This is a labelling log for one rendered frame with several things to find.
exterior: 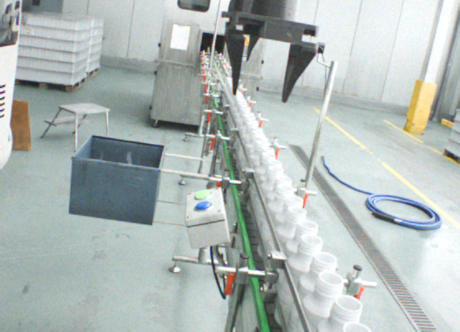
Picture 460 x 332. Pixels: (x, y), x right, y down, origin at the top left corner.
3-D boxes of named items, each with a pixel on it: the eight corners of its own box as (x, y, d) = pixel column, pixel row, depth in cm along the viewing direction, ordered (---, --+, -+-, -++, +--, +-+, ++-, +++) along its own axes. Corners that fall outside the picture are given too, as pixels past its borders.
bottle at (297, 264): (277, 331, 75) (299, 246, 70) (270, 310, 81) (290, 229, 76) (310, 333, 76) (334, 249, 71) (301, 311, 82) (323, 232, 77)
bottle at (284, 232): (292, 279, 92) (310, 206, 88) (294, 295, 87) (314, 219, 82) (264, 274, 93) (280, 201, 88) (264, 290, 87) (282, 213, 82)
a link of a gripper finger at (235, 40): (278, 105, 54) (292, 26, 51) (218, 96, 53) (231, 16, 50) (269, 95, 60) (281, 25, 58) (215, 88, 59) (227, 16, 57)
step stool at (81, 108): (74, 132, 510) (76, 97, 499) (110, 147, 481) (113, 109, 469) (39, 137, 471) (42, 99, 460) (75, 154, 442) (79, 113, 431)
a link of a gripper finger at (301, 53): (306, 110, 54) (322, 31, 52) (248, 101, 53) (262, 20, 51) (294, 99, 61) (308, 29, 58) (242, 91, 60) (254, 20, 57)
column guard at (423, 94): (425, 136, 922) (439, 85, 891) (408, 132, 917) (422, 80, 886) (416, 131, 959) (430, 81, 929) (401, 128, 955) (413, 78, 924)
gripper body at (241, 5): (220, 20, 100) (224, -14, 98) (265, 25, 101) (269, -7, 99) (222, 20, 93) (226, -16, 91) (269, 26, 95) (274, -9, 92)
